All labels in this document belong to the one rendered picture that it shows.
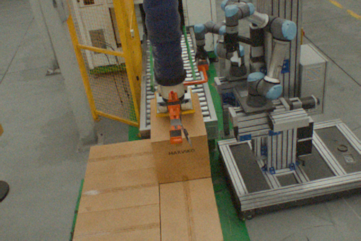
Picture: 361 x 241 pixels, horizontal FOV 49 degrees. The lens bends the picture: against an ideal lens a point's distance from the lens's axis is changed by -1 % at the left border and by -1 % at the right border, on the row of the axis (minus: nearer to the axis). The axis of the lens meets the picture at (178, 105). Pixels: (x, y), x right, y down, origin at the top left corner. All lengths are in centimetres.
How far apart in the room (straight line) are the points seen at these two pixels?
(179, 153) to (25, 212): 178
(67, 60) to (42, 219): 152
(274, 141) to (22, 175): 262
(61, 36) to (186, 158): 179
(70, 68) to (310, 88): 229
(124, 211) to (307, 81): 165
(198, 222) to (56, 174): 201
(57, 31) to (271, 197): 244
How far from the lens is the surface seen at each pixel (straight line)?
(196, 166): 302
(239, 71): 333
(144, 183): 314
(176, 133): 245
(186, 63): 479
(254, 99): 291
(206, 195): 297
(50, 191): 421
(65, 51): 407
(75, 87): 424
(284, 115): 299
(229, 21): 236
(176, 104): 274
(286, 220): 354
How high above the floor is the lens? 263
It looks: 32 degrees down
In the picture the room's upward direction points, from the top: 8 degrees counter-clockwise
